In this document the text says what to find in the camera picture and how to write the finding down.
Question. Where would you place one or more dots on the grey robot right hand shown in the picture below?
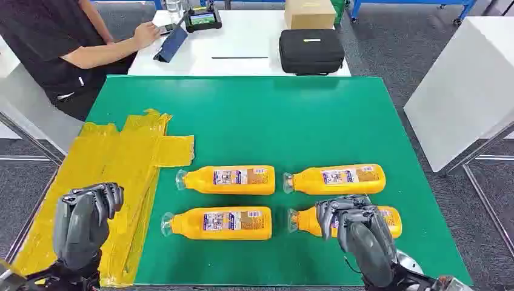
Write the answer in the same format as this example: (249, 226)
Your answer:
(367, 241)

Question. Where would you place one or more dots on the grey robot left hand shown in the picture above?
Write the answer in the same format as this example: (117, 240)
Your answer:
(80, 229)

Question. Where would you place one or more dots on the orange drink bottle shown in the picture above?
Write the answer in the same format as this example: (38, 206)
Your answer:
(221, 224)
(341, 179)
(229, 180)
(307, 223)

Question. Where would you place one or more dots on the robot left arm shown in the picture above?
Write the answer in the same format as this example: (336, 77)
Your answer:
(68, 279)

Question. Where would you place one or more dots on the yellow plastic sheet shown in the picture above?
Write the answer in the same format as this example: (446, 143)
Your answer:
(112, 160)

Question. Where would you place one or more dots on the white table beside person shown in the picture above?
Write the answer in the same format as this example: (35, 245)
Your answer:
(36, 116)

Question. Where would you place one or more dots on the green table mat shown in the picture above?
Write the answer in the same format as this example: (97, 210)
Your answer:
(289, 128)

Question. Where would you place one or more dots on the white angled side table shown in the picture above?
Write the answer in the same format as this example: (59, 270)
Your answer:
(461, 88)

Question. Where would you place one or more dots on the person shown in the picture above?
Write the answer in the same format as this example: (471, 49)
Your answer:
(40, 44)

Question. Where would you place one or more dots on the black zip case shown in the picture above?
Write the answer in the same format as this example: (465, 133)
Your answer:
(311, 52)

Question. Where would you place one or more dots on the person's hand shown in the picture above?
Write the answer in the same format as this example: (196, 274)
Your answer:
(146, 34)

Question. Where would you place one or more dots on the blue tablet folio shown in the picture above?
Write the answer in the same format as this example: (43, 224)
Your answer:
(172, 45)

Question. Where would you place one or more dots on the dark smartphone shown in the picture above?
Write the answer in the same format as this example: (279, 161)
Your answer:
(168, 29)

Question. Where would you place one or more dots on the thin black pen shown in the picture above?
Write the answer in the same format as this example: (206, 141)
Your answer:
(241, 58)

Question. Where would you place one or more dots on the green crate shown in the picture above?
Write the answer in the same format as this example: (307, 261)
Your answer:
(339, 10)

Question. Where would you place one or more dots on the cardboard box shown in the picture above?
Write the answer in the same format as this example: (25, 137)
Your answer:
(309, 14)

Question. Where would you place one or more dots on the white desk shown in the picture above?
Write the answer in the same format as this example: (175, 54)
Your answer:
(241, 42)

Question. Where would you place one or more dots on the clear drinking glass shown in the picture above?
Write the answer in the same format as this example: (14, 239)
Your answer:
(173, 7)

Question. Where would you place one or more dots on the black handheld screen controller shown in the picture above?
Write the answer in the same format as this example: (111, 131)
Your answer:
(202, 19)

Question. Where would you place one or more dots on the blue metal rack frame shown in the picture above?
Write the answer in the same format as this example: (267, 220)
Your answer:
(409, 3)

